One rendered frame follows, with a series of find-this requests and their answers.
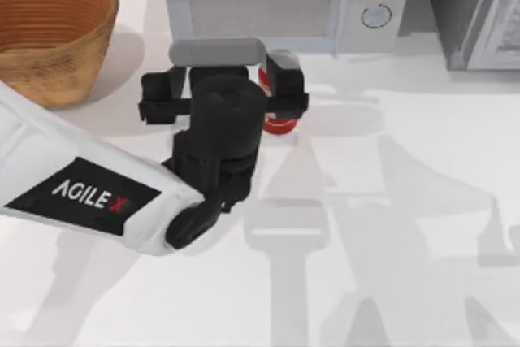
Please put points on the red can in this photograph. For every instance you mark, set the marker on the red can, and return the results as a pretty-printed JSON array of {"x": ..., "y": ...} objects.
[{"x": 278, "y": 127}]

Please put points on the round microwave knob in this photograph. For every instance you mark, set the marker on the round microwave knob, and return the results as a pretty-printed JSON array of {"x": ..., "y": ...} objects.
[{"x": 376, "y": 16}]

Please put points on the pale microwave oven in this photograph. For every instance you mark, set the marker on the pale microwave oven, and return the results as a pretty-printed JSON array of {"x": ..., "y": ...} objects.
[{"x": 382, "y": 42}]

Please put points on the brown woven basket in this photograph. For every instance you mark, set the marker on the brown woven basket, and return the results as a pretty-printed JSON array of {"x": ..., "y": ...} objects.
[{"x": 61, "y": 58}]

